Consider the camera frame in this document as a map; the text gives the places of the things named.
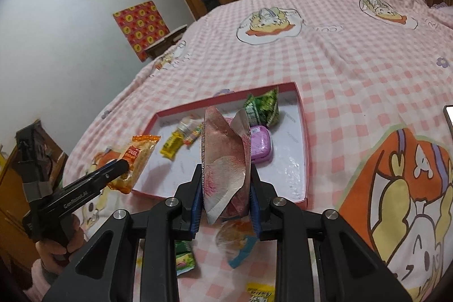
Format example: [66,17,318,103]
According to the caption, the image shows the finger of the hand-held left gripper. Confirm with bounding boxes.
[83,159,130,192]

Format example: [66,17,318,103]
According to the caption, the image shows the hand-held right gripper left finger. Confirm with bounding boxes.
[42,164,206,302]

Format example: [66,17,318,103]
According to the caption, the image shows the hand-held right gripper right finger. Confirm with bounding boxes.
[248,166,413,302]

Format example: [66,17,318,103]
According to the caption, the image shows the orange rice cracker packet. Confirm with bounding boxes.
[107,135,161,194]

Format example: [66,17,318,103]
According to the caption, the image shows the clear blue-edged snack packet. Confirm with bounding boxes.
[217,220,259,269]

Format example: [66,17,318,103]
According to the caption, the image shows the small green snack packet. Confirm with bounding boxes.
[176,240,196,276]

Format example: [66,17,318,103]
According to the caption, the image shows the pink drink pouch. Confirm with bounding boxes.
[200,106,255,225]

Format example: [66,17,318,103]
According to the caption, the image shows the red cardboard box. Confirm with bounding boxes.
[131,82,312,208]

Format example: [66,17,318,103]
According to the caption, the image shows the purple tin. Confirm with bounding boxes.
[249,125,274,164]

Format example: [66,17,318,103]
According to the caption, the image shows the clear rainbow-edged candy packet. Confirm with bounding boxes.
[177,118,204,147]

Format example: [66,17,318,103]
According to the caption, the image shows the green pea snack packet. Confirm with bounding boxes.
[242,98,262,127]
[253,86,281,127]

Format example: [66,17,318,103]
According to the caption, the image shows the person's left forearm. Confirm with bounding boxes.
[21,258,71,302]

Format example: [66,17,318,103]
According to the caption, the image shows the person's left hand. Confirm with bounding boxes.
[35,213,86,269]

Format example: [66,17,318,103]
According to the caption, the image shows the small wooden table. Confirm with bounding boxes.
[145,24,188,60]

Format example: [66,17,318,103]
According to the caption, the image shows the pink smartphone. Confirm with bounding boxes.
[443,104,453,140]

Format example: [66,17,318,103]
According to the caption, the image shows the red yellow wall poster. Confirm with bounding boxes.
[112,0,170,63]

